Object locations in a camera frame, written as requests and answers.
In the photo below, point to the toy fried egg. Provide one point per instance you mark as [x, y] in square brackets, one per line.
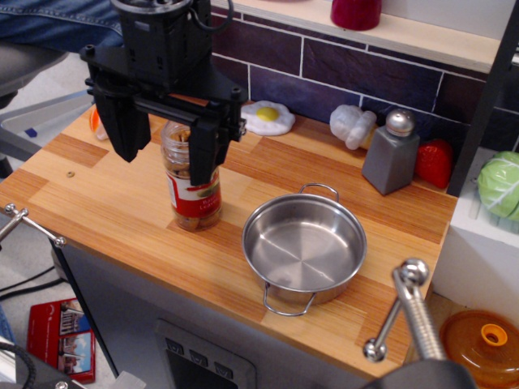
[267, 118]

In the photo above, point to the left metal clamp screw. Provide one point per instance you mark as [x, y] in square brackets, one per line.
[18, 217]

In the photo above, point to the green toy cabbage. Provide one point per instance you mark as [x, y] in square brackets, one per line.
[498, 185]

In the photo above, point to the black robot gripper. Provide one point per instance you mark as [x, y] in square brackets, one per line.
[164, 68]

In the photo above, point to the dark grey side post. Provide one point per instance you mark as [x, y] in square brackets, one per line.
[495, 80]

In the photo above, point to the grey chair seat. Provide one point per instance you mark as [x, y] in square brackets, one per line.
[20, 64]

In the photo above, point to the red book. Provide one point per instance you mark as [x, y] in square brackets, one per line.
[60, 335]

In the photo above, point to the grey salt shaker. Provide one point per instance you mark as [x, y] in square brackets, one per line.
[390, 160]

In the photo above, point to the stainless steel pot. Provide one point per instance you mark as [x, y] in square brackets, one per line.
[304, 249]

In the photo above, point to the person's blue jeans leg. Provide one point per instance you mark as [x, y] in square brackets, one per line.
[61, 25]

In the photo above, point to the orange pot lid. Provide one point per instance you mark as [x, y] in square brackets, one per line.
[484, 343]

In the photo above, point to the red toy strawberry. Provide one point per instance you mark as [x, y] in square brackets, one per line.
[434, 162]

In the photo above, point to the toy salmon sushi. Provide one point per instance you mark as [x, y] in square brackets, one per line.
[96, 126]

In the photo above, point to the toy oven front panel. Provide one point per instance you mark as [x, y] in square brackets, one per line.
[194, 362]

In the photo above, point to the clear jar with red label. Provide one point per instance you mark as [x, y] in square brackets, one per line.
[195, 207]

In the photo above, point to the dark red cup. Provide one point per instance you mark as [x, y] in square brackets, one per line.
[356, 15]

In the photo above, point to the wooden shelf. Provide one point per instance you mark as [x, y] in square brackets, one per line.
[451, 47]

